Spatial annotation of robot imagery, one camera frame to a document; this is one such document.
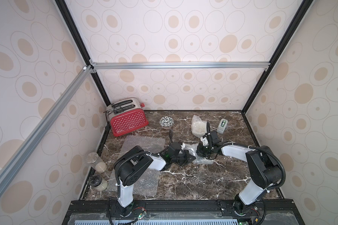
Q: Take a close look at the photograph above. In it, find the black frame post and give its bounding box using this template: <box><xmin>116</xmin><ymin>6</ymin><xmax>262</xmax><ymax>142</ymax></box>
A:
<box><xmin>241</xmin><ymin>0</ymin><xmax>314</xmax><ymax>116</ymax></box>
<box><xmin>55</xmin><ymin>0</ymin><xmax>110</xmax><ymax>106</ymax></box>

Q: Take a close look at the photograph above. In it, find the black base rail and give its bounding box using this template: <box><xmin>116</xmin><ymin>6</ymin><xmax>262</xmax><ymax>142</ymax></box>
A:
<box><xmin>63</xmin><ymin>199</ymin><xmax>304</xmax><ymax>225</ymax></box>

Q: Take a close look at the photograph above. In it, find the horizontal aluminium rail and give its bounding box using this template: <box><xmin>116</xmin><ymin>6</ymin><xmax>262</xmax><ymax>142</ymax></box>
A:
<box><xmin>92</xmin><ymin>61</ymin><xmax>270</xmax><ymax>70</ymax></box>

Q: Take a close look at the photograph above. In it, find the black white patterned bowl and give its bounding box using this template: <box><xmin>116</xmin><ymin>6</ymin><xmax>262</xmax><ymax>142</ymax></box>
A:
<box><xmin>159</xmin><ymin>116</ymin><xmax>174</xmax><ymax>129</ymax></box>

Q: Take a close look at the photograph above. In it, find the bubble wrap sheet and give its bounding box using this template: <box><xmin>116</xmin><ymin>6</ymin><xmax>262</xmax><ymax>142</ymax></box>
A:
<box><xmin>183</xmin><ymin>142</ymin><xmax>215</xmax><ymax>165</ymax></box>
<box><xmin>106</xmin><ymin>135</ymin><xmax>166</xmax><ymax>197</ymax></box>
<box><xmin>191</xmin><ymin>115</ymin><xmax>210</xmax><ymax>138</ymax></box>

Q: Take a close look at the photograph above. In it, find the black lid glass jar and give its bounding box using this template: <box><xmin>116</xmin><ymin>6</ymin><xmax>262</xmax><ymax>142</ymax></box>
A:
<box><xmin>88</xmin><ymin>175</ymin><xmax>108</xmax><ymax>192</ymax></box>

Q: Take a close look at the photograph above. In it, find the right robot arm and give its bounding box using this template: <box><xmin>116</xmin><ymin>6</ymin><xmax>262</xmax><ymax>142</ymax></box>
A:
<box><xmin>197</xmin><ymin>131</ymin><xmax>286</xmax><ymax>215</ymax></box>

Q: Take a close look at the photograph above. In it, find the black right frame post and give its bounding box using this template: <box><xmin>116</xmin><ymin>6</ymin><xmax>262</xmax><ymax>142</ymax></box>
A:
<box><xmin>241</xmin><ymin>0</ymin><xmax>314</xmax><ymax>116</ymax></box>

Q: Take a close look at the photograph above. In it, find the red silver toaster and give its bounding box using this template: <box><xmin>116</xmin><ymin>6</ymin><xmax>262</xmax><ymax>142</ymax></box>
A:
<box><xmin>106</xmin><ymin>98</ymin><xmax>149</xmax><ymax>137</ymax></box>

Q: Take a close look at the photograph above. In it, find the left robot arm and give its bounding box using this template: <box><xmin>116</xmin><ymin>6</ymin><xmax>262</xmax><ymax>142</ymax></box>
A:
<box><xmin>114</xmin><ymin>142</ymin><xmax>196</xmax><ymax>217</ymax></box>

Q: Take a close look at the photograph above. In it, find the left diagonal aluminium rail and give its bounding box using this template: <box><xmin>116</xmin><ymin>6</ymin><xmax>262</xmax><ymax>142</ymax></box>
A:
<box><xmin>0</xmin><ymin>65</ymin><xmax>94</xmax><ymax>198</ymax></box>

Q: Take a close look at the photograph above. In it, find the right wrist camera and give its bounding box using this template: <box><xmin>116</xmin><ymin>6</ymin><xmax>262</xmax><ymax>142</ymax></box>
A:
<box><xmin>201</xmin><ymin>135</ymin><xmax>209</xmax><ymax>146</ymax></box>

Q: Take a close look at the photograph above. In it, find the black left frame post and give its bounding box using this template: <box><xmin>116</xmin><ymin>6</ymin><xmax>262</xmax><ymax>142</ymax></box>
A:
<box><xmin>55</xmin><ymin>0</ymin><xmax>110</xmax><ymax>106</ymax></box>

